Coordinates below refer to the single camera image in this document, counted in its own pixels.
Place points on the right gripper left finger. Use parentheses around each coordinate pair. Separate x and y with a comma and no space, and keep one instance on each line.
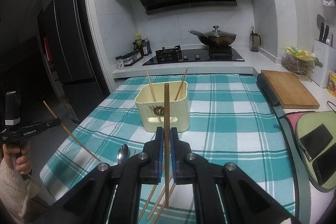
(110,194)

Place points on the wooden cutting board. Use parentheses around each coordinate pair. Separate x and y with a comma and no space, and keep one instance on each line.
(289,90)

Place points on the long wooden chopstick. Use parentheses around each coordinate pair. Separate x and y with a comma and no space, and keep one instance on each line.
(167,137)

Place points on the small steel spoon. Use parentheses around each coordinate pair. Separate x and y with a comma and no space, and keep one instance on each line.
(123,154)

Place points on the dark glass kettle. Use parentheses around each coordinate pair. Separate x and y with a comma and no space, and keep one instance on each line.
(255,41)

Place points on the black smartphone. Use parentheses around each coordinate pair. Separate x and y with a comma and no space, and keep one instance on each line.
(315,141)
(324,166)

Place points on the condiment bottles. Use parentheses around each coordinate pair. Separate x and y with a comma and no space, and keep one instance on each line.
(142,44)

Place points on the black wok with lid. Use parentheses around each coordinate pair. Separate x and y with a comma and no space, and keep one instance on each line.
(215,38)

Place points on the white spice jar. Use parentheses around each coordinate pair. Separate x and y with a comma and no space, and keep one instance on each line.
(120,63)

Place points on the black refrigerator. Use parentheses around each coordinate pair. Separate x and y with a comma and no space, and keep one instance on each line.
(73,56)

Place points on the yellow snack box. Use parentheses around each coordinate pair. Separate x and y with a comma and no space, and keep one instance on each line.
(331,84)

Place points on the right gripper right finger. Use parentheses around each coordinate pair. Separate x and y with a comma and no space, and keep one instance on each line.
(223,193)

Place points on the chopstick in holder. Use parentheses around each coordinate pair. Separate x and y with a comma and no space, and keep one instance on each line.
(181,84)
(151,86)

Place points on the white knife block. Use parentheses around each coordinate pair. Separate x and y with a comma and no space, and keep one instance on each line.
(324,51)

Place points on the person left hand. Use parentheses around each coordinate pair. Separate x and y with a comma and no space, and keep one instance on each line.
(18,157)

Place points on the cream utensil holder box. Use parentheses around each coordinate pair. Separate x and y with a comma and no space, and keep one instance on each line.
(150,103)

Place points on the black gas stove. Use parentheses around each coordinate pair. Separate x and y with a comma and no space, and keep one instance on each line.
(178,55)

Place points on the green tray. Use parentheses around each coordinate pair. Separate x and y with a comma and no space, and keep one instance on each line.
(306,124)

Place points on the dish rack with items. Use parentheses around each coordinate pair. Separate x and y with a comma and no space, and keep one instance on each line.
(300,62)

